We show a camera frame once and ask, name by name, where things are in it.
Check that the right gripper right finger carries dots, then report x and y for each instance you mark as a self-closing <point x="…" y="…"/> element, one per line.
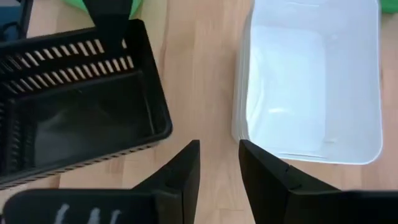
<point x="273" y="193"/>

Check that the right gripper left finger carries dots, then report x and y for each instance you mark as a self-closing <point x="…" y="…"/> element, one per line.
<point x="174" y="186"/>

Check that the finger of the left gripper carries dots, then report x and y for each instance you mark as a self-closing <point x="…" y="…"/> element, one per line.
<point x="109" y="25"/>

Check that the black slotted plastic basket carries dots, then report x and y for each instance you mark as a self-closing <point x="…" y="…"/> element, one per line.
<point x="93" y="118"/>

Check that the white plastic basket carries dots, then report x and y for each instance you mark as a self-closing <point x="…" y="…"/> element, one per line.
<point x="311" y="93"/>
<point x="236" y="124"/>

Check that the black metal rig frame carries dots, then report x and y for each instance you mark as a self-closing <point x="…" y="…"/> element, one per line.
<point x="26" y="15"/>

